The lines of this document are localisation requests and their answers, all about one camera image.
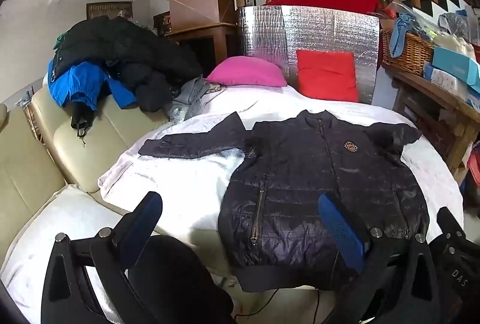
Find clear plastic bag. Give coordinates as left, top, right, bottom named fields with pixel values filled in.
left=439, top=12, right=469, bottom=36

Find grey garment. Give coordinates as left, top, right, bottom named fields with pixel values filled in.
left=165, top=75, right=226, bottom=122

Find red cushion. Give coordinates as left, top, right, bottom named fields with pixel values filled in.
left=295, top=50, right=360, bottom=103

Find wicker basket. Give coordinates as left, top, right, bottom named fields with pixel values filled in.
left=380, top=29, right=436, bottom=77

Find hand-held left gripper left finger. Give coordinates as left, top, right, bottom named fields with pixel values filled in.
left=40, top=191, right=164, bottom=324

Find brown framed wall panel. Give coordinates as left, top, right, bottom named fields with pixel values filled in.
left=86, top=1, right=133, bottom=20

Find dark wooden cabinet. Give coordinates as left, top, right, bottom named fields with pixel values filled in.
left=165, top=23, right=239, bottom=75

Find black and white stairs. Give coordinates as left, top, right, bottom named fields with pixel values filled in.
left=412, top=0, right=480, bottom=17

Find light blue cloth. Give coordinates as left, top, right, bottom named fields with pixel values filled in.
left=389, top=12, right=422, bottom=58

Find cream wrapped bundle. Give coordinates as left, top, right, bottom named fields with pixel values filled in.
left=435, top=34, right=477, bottom=55

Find wooden table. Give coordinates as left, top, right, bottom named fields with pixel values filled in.
left=382, top=61, right=480, bottom=174

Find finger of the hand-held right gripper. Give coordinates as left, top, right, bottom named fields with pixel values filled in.
left=437, top=207, right=466, bottom=238

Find silver foil insulation panel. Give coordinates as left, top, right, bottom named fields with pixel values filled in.
left=236, top=4, right=381, bottom=105

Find black cable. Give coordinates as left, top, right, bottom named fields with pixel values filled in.
left=234, top=288, right=323, bottom=324

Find blue jacket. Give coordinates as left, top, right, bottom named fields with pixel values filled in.
left=47, top=61, right=137, bottom=111

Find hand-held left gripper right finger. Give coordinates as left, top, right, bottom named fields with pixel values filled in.
left=317, top=193, right=441, bottom=324

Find teal cardboard box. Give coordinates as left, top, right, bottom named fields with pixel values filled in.
left=432, top=46, right=480, bottom=86

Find cream leather sofa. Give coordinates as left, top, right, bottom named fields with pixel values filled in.
left=0, top=86, right=173, bottom=253

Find pink cushion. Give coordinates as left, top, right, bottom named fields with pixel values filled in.
left=205, top=56, right=288, bottom=88

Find black coat pile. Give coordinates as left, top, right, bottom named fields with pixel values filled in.
left=52, top=15, right=205, bottom=112

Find pale pink embossed blanket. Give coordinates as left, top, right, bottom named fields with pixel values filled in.
left=97, top=86, right=464, bottom=246

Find dark navy puffer jacket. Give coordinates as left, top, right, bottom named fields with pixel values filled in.
left=138, top=109, right=430, bottom=292

